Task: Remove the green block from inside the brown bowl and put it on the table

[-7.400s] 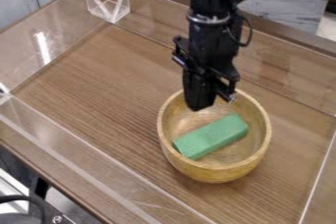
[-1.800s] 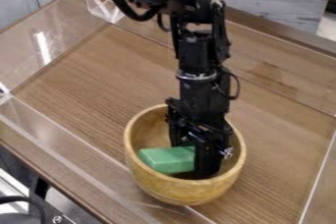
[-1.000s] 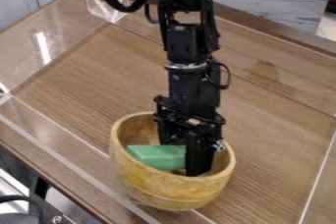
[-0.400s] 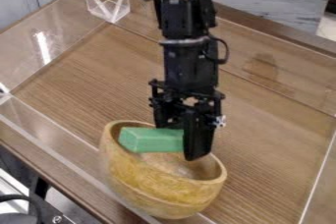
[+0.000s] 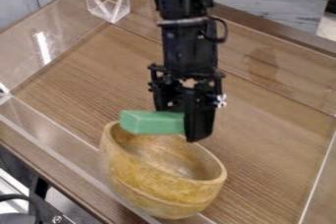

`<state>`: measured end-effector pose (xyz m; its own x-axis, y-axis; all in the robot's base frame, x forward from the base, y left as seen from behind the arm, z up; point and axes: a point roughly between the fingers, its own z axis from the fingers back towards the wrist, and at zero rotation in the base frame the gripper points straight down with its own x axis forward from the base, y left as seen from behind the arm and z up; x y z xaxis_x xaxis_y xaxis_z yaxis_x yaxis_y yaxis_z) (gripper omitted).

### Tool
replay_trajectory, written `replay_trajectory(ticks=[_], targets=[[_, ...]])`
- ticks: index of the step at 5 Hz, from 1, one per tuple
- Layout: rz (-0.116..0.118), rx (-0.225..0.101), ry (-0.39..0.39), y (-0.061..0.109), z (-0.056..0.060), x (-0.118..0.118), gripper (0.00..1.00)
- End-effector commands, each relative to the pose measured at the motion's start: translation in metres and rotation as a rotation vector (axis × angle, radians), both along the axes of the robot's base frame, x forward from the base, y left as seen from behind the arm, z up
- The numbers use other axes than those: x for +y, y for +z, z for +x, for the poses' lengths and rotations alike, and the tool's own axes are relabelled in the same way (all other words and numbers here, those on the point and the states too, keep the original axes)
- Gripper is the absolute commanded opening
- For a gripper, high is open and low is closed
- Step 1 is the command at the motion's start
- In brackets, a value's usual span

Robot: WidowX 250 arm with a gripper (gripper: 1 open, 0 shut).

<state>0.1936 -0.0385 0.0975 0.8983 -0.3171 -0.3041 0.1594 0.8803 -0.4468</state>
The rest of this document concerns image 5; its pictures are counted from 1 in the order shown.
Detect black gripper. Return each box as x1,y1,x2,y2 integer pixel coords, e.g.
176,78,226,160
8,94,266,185
148,20,225,142

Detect green rectangular block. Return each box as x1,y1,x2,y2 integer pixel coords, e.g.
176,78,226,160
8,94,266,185
120,110,185,135

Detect clear acrylic corner bracket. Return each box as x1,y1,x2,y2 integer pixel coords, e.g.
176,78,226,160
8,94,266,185
85,0,129,24

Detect black table leg bracket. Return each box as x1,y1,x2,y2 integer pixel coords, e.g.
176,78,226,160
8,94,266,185
29,177,74,224

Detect clear acrylic tray walls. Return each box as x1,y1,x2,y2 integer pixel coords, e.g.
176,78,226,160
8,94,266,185
0,0,336,224

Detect brown wooden bowl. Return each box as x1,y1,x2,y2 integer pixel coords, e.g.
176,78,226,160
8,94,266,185
100,121,226,220

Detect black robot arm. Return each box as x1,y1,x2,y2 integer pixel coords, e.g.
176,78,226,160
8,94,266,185
148,0,228,142

